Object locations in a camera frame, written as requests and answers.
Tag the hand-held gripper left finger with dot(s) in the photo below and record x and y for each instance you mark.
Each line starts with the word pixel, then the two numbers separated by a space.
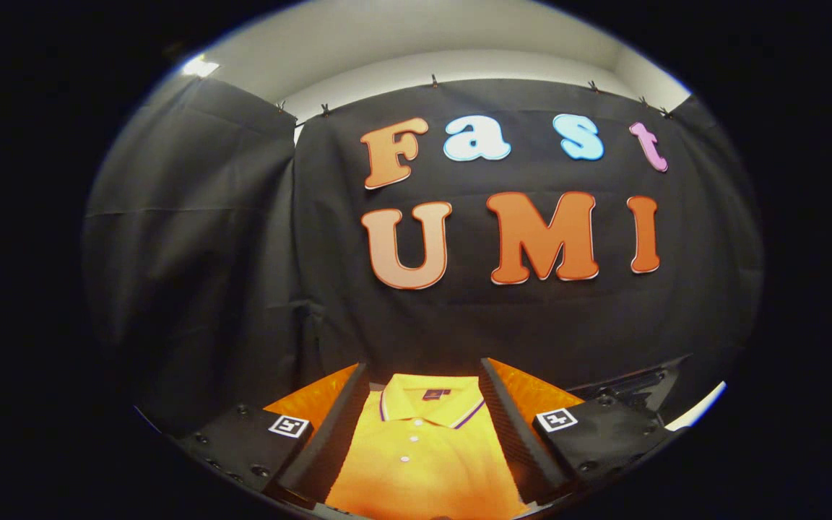
pixel 333 433

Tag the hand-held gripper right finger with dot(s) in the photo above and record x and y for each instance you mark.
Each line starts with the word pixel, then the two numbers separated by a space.
pixel 517 433

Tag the yellow polo shirt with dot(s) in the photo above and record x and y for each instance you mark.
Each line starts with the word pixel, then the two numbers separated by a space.
pixel 423 462

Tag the black backdrop cloth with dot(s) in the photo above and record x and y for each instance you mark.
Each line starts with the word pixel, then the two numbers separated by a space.
pixel 243 253

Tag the ceiling light panel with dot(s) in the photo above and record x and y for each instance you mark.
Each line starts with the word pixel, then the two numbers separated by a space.
pixel 201 67

